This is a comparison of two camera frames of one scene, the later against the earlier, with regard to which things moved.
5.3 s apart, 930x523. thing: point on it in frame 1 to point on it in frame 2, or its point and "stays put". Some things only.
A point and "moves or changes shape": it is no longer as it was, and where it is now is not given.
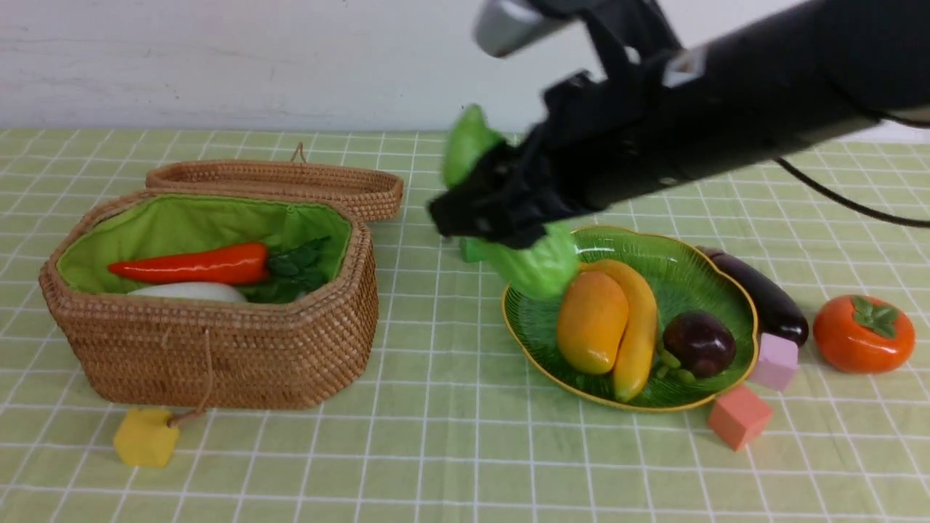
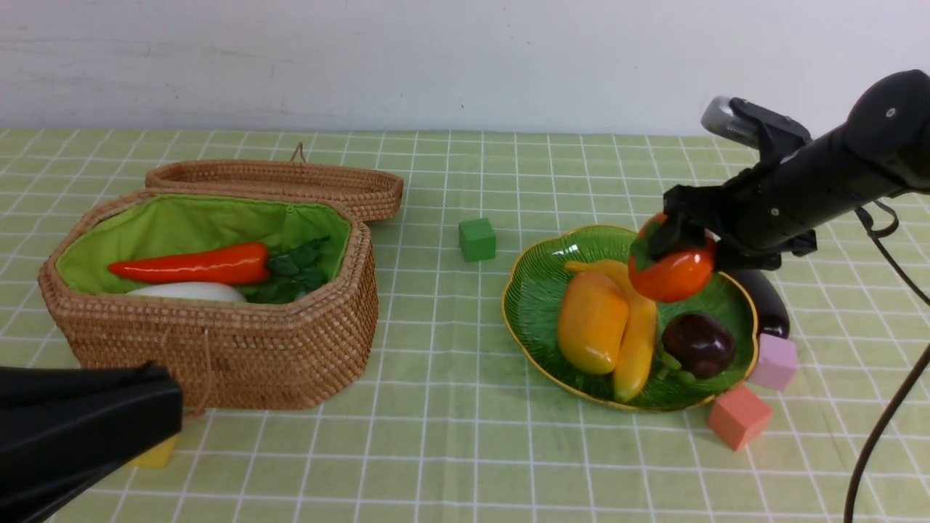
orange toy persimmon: x=858 y=334 to x=672 y=277
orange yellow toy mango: x=592 y=319 stays put
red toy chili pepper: x=245 y=263 stays put
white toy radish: x=205 y=290 stays put
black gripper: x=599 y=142 to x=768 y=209
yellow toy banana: x=635 y=358 stays put
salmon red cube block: x=738 y=417 stays put
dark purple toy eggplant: x=777 y=317 moves or changes shape
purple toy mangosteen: x=702 y=343 stays put
